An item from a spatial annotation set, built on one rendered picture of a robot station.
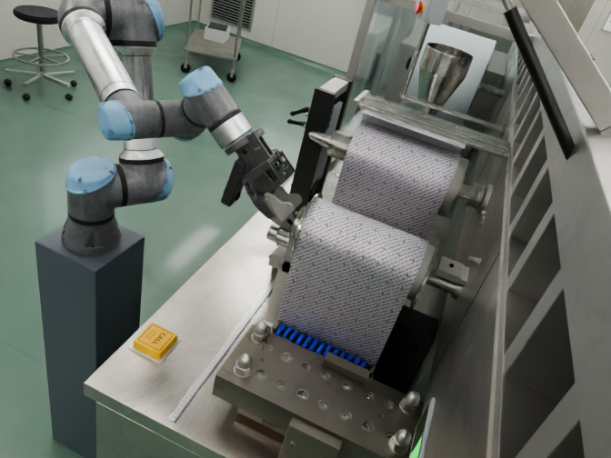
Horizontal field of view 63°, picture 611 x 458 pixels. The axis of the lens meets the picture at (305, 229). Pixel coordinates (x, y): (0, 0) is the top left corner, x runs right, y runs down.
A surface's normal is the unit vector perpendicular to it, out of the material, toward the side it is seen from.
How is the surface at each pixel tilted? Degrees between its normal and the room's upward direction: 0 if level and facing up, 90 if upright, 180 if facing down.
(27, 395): 0
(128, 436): 90
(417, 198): 92
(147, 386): 0
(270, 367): 0
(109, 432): 90
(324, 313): 90
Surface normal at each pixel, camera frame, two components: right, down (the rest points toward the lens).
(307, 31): -0.36, 0.45
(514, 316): 0.22, -0.81
